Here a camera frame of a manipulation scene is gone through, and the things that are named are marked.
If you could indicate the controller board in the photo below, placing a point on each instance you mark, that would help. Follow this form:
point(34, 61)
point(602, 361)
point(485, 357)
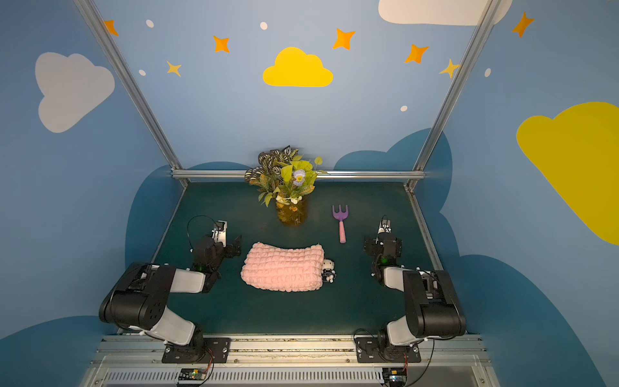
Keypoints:
point(394, 377)
point(192, 376)

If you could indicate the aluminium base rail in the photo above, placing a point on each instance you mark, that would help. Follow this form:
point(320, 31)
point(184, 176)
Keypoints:
point(290, 360)

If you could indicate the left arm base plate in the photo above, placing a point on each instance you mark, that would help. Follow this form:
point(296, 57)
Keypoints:
point(202, 350)

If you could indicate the back horizontal aluminium bar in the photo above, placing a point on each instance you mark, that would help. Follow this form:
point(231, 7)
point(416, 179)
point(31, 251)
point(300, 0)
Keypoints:
point(329, 175)

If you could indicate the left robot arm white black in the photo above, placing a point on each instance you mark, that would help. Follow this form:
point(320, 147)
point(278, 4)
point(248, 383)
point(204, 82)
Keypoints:
point(139, 301)

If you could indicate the artificial plant bouquet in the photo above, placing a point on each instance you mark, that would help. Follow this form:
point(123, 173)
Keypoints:
point(283, 177)

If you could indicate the pink puffy bag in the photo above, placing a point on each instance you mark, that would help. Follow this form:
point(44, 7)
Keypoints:
point(286, 270)

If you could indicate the right controller board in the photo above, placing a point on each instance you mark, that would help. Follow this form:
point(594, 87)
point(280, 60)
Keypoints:
point(394, 377)

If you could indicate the small doll keychain decoration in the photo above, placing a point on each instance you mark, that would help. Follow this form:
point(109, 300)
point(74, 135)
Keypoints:
point(328, 271)

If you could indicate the purple pink toy rake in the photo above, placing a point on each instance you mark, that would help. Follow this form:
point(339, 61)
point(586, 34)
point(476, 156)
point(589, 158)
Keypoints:
point(341, 214)

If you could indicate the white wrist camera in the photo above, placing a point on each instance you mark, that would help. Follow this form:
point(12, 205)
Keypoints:
point(219, 233)
point(385, 226)

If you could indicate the left diagonal aluminium post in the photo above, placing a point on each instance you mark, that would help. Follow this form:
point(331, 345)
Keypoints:
point(95, 22)

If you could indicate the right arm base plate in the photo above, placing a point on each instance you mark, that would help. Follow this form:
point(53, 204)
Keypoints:
point(374, 350)

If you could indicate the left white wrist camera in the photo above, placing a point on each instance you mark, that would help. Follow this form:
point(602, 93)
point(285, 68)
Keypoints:
point(219, 233)

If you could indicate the left controller board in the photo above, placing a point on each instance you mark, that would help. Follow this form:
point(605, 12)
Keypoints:
point(192, 376)

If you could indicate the diagonal aluminium post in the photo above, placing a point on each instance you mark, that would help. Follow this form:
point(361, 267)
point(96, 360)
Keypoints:
point(469, 59)
point(95, 22)

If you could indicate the amber glass vase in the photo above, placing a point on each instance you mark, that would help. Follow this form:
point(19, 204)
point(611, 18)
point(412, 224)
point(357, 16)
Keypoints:
point(291, 214)

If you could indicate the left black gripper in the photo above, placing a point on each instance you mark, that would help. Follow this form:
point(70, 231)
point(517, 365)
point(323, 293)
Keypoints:
point(230, 247)

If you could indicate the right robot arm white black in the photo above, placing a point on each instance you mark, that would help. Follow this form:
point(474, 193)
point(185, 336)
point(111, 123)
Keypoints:
point(432, 308)

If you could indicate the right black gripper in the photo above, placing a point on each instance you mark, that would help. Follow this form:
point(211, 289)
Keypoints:
point(383, 239)

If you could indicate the right diagonal aluminium post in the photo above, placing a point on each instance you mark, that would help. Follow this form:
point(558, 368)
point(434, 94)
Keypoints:
point(469, 59)

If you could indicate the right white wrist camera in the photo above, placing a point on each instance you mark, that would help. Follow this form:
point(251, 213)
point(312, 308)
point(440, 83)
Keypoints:
point(385, 226)

